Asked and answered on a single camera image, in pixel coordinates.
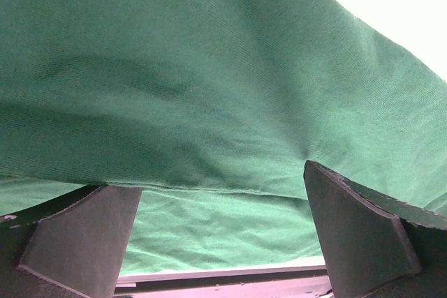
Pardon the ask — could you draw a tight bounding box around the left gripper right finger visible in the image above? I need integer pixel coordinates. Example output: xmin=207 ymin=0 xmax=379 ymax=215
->
xmin=304 ymin=161 xmax=446 ymax=297

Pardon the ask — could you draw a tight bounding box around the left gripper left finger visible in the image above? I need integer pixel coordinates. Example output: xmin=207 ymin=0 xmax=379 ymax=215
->
xmin=1 ymin=186 xmax=142 ymax=298

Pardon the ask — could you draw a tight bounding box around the green polo shirt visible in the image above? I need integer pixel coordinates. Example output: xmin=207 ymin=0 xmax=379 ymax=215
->
xmin=1 ymin=0 xmax=446 ymax=275

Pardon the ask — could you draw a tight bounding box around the aluminium front rail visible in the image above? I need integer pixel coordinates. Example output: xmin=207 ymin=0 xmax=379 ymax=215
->
xmin=113 ymin=265 xmax=332 ymax=297

